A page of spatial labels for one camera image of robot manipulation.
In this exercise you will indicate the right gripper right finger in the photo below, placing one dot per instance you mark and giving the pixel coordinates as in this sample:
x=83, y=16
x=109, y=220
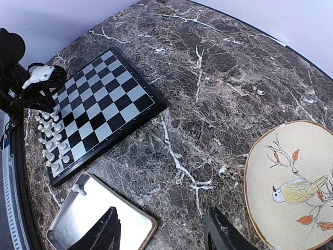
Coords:
x=219, y=233

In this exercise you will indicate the white pawn tray corner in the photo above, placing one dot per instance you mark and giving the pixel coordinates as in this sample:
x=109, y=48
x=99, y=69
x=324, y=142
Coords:
x=54, y=113

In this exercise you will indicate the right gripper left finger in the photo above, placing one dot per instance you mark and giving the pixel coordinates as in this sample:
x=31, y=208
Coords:
x=104, y=234

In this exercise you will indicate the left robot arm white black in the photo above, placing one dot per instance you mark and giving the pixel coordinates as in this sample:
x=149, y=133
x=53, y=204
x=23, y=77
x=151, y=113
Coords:
x=13, y=75

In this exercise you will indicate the white rook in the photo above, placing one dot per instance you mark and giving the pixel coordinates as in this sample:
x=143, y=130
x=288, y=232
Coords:
x=54, y=166

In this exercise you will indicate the black grey chessboard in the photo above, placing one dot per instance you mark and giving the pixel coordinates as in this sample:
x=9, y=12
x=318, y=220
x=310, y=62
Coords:
x=98, y=107

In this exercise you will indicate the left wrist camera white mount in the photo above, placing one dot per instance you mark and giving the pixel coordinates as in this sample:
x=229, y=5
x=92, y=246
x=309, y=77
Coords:
x=45, y=73

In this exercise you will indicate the white king chess piece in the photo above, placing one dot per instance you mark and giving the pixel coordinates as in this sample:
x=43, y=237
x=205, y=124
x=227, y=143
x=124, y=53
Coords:
x=44, y=124

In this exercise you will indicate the black front rail base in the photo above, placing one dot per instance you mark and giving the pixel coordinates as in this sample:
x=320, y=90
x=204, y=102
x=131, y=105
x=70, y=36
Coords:
x=26, y=212

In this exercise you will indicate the grey slotted cable duct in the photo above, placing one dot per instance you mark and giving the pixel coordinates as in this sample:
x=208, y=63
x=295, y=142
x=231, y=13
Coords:
x=11, y=201

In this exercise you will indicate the white knight chess piece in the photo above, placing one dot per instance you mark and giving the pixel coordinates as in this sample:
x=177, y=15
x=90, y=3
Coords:
x=49, y=156

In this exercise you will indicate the white pawn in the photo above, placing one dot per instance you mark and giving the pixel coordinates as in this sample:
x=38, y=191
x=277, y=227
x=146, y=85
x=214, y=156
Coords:
x=65, y=158
x=57, y=136
x=61, y=146
x=79, y=189
x=55, y=118

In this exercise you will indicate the white pawn tray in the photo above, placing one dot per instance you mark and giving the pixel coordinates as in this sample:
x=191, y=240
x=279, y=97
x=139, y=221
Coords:
x=57, y=127

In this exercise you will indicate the white bishop chess piece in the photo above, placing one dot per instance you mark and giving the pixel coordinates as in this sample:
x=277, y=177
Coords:
x=47, y=144

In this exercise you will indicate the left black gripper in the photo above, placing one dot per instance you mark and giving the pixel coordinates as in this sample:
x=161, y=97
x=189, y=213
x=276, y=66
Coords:
x=38, y=98

